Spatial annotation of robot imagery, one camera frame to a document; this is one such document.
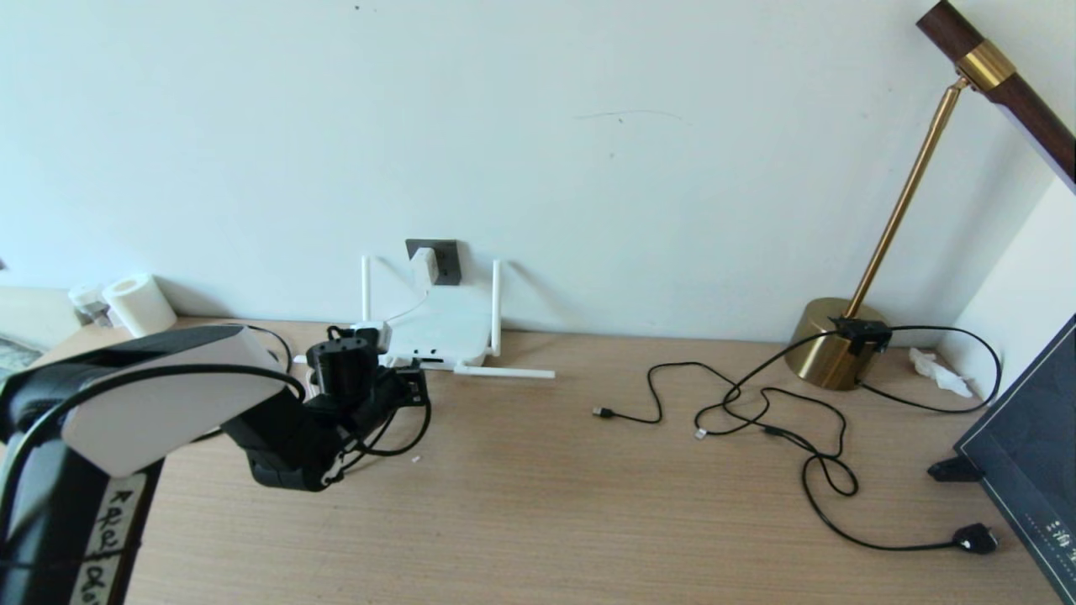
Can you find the white router with antennas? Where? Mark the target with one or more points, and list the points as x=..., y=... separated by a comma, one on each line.
x=450, y=328

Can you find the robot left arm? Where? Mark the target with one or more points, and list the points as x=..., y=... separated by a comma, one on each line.
x=168, y=403

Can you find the white toilet paper roll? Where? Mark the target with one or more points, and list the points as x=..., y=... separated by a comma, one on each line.
x=141, y=307

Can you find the crumpled white tissue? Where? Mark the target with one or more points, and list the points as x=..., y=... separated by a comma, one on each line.
x=937, y=370

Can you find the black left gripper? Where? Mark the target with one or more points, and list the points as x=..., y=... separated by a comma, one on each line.
x=387, y=395

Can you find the brass desk lamp wooden head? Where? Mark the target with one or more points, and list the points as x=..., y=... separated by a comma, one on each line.
x=828, y=344

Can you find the white power adapter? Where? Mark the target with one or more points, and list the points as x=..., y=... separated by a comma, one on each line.
x=426, y=267

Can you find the black lamp switch box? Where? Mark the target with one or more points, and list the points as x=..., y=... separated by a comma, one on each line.
x=862, y=334

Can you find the grey wall socket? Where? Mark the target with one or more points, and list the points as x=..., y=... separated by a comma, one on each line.
x=450, y=262

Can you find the small clear jar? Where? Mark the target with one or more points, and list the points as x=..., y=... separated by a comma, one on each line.
x=87, y=301

